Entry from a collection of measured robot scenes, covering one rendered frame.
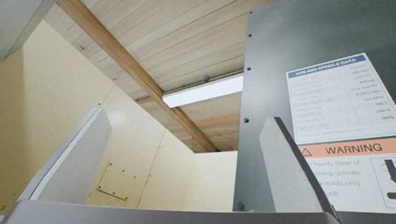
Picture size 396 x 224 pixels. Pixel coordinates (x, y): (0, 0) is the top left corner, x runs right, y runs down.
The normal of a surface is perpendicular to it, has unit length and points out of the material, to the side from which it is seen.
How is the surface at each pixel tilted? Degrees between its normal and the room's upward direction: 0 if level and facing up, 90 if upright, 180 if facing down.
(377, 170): 90
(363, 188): 90
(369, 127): 90
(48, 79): 90
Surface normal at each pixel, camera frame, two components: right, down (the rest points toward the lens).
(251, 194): -0.51, -0.59
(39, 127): 0.84, -0.17
